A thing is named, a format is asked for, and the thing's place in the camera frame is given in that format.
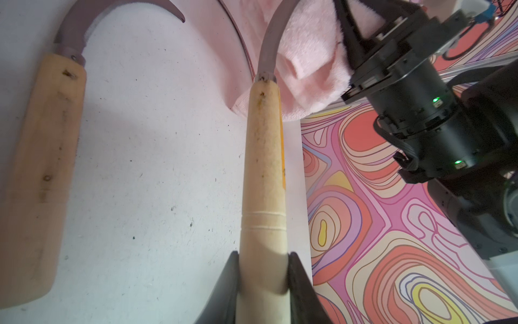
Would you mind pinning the pink terry rag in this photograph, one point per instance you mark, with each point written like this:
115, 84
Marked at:
312, 69

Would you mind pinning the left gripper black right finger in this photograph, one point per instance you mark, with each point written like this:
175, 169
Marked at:
305, 305

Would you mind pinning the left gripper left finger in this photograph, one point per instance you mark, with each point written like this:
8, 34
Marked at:
222, 303

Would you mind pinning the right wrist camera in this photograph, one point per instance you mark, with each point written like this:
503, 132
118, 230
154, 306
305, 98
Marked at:
479, 11

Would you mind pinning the wooden handled sickle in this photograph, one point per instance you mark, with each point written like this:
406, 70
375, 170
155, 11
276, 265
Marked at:
34, 199
264, 295

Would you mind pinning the orange handled sickle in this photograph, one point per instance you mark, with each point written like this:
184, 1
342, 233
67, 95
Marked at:
240, 37

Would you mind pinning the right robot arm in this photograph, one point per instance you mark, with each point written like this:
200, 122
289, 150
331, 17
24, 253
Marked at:
486, 212

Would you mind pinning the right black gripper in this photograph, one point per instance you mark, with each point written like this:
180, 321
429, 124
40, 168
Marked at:
441, 130

